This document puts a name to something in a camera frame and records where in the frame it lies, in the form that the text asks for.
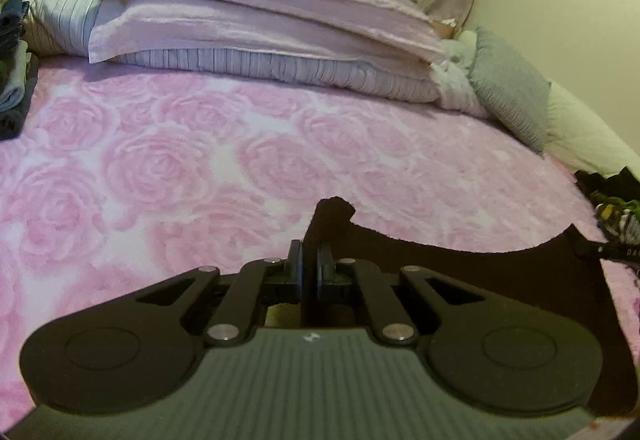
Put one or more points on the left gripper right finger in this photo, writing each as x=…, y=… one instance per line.
x=357, y=289

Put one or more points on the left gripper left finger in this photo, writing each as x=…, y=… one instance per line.
x=242, y=299

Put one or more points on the grey and brown sweater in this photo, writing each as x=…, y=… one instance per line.
x=524, y=333

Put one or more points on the pink floral bed blanket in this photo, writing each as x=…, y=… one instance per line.
x=125, y=176

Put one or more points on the grey checked cushion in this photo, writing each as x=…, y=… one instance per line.
x=511, y=89

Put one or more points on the green garment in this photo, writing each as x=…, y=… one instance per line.
x=617, y=205

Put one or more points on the long white pillow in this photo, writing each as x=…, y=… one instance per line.
x=576, y=136

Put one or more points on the striped garment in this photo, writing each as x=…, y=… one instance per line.
x=620, y=227

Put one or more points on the folded lilac quilt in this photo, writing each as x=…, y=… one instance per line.
x=384, y=48

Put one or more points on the stack of folded jeans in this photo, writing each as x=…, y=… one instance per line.
x=19, y=69

